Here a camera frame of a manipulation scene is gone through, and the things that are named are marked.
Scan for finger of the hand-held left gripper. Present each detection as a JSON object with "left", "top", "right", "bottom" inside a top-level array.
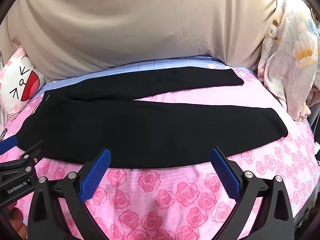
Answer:
[
  {"left": 21, "top": 140, "right": 45, "bottom": 167},
  {"left": 0, "top": 135, "right": 18, "bottom": 155}
]

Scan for pale floral blanket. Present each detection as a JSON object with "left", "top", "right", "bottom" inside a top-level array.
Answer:
[{"left": 257, "top": 0, "right": 320, "bottom": 122}]

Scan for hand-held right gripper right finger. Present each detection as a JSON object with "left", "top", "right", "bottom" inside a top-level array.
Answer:
[{"left": 210, "top": 147, "right": 295, "bottom": 240}]

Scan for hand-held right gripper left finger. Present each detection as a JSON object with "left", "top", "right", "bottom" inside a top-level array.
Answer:
[{"left": 27, "top": 149, "right": 112, "bottom": 240}]

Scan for cat face pillow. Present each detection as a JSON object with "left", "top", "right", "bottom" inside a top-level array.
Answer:
[{"left": 0, "top": 46, "right": 47, "bottom": 118}]

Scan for person's left hand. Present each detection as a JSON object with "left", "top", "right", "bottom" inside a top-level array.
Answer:
[{"left": 7, "top": 202, "right": 28, "bottom": 239}]

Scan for beige cloth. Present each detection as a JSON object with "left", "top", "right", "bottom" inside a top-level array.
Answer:
[{"left": 0, "top": 0, "right": 288, "bottom": 77}]

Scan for black pants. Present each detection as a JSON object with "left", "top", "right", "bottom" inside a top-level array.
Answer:
[{"left": 19, "top": 68, "right": 288, "bottom": 169}]

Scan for pink rose print bed sheet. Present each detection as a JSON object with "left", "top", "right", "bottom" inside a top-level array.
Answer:
[{"left": 0, "top": 55, "right": 320, "bottom": 240}]

